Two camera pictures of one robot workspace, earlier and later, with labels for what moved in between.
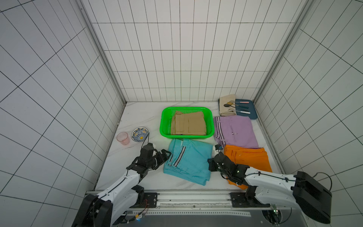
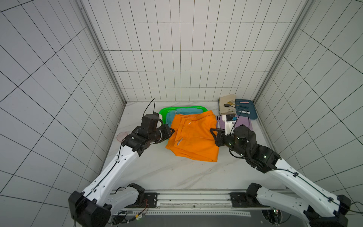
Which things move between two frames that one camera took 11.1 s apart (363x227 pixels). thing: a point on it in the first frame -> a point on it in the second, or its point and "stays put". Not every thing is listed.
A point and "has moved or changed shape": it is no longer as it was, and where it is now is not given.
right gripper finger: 213,165 -> 220,139
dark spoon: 227,105 stays put
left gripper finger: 163,156 -> 166,132
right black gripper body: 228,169 -> 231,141
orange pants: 255,158 has moved or changed shape
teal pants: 188,160 -> 170,114
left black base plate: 151,198 stays put
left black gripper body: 154,162 -> 156,135
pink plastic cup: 123,137 stays put
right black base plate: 240,200 stays put
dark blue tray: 246,107 stays put
